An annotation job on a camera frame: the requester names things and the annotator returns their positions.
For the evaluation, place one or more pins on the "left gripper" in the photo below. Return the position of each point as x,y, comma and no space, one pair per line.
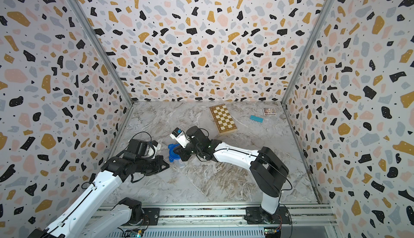
159,159

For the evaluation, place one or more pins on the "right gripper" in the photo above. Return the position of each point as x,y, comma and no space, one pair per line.
181,152

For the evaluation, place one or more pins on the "blue container lid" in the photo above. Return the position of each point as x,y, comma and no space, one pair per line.
173,155

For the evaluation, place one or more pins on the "clear plastic container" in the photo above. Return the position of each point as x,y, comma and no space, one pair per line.
178,162

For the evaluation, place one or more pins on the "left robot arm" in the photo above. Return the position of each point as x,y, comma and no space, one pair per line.
73,223

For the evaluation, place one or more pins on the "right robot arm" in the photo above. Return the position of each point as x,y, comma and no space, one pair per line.
269,172

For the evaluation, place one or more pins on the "wooden chessboard box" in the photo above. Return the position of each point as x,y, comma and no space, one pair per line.
223,120

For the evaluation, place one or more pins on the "teal small box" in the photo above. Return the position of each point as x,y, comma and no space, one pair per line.
257,119

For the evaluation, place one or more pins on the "playing card box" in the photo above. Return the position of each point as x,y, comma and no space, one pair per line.
270,111

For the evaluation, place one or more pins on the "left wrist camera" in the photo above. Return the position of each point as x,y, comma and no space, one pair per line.
153,148

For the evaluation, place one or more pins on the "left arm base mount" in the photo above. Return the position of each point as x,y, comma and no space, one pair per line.
138,214

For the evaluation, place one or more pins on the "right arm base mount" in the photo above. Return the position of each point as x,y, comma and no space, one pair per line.
268,215

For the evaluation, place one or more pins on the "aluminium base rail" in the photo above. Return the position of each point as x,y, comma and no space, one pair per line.
214,221

